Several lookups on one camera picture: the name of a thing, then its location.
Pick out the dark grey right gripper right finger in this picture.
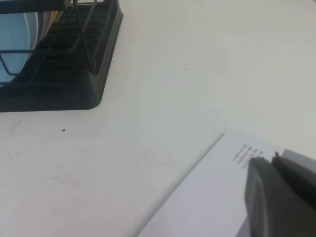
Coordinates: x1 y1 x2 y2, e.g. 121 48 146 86
271 151 316 205

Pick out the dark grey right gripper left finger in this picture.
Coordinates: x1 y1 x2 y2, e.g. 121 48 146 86
243 157 316 237

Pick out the light blue plate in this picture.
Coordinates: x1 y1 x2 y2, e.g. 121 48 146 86
0 11 32 83

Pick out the yellow plate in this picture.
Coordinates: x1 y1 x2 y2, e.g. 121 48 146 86
50 9 64 24

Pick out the pink plate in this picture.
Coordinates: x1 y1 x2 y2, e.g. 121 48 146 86
37 10 54 42

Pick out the white plate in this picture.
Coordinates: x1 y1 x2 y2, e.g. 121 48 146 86
24 10 40 61

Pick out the white printed board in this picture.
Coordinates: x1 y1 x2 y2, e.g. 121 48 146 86
137 129 316 237

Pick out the black plastic drip tray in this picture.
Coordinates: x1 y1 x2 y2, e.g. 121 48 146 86
0 0 124 113

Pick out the black wire dish rack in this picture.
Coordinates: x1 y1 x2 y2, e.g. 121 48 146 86
0 0 117 87

